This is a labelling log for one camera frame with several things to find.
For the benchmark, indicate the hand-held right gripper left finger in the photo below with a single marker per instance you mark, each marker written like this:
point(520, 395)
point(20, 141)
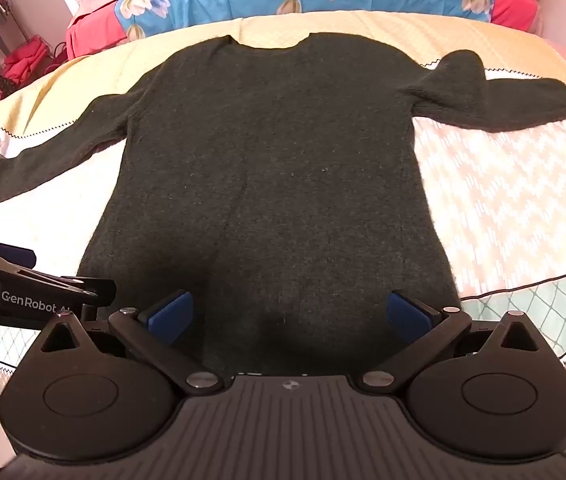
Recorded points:
point(170, 310)

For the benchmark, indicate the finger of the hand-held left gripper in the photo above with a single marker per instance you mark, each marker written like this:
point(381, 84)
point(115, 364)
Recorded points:
point(10, 255)

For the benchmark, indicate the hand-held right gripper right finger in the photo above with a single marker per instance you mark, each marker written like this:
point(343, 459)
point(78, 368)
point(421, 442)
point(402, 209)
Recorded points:
point(405, 310)

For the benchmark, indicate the dark green knit sweater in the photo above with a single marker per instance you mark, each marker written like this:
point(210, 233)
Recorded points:
point(273, 175)

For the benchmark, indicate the red clothes pile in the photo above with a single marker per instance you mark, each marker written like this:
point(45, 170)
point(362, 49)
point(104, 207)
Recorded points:
point(23, 60)

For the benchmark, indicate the cream patterned bedspread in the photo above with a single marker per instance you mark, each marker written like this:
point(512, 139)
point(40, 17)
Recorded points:
point(493, 200)

